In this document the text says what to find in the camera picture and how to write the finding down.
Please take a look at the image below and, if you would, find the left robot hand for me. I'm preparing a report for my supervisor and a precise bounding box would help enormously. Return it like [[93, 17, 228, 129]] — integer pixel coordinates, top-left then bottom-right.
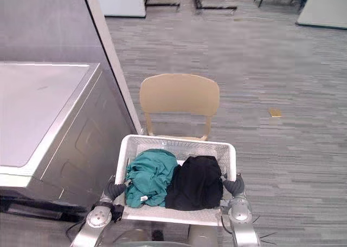
[[104, 175, 127, 202]]

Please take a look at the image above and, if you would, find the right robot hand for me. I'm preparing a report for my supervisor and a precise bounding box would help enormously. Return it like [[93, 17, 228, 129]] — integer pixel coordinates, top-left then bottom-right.
[[221, 172, 247, 199]]

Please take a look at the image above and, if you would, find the teal green garment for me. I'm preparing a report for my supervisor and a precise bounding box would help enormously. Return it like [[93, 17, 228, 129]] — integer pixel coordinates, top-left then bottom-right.
[[124, 148, 179, 208]]

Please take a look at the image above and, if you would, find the black garment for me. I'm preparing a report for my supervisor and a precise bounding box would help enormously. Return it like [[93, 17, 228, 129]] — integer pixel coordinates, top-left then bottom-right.
[[164, 155, 228, 211]]

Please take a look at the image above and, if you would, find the white mesh laundry basket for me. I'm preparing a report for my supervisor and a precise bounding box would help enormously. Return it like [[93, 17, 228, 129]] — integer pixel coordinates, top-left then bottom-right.
[[112, 134, 237, 227]]

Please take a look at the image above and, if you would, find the silver washing machine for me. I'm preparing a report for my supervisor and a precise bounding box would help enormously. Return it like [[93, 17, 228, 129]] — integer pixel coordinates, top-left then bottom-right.
[[0, 62, 136, 223]]

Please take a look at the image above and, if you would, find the grey partition panel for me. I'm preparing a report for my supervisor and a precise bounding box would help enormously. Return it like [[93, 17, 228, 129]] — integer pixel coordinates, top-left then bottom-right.
[[80, 0, 144, 135]]

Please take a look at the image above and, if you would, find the white cabinet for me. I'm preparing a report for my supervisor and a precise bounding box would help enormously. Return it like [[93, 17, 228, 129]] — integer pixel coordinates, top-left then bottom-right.
[[93, 0, 147, 18]]

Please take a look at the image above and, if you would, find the white table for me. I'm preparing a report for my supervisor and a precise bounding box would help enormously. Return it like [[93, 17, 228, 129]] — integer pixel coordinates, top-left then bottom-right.
[[295, 0, 347, 30]]

